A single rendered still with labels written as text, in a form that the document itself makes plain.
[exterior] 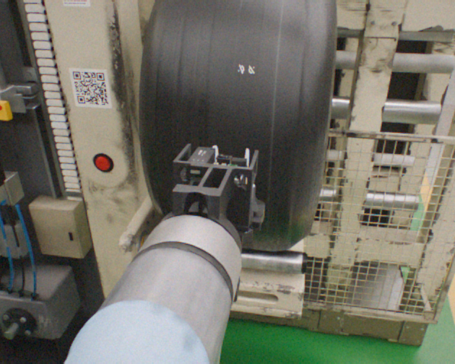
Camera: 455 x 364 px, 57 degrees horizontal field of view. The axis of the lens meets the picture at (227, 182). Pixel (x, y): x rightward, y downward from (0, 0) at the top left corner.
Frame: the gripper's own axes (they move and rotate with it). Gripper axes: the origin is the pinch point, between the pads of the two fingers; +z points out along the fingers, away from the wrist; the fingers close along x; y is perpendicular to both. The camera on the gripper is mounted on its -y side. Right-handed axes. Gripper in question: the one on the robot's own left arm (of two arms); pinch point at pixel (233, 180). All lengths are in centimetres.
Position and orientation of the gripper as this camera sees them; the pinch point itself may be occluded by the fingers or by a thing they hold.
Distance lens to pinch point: 51.5
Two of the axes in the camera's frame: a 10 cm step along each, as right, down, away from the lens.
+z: 1.7, -3.9, 9.1
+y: 0.4, -9.2, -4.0
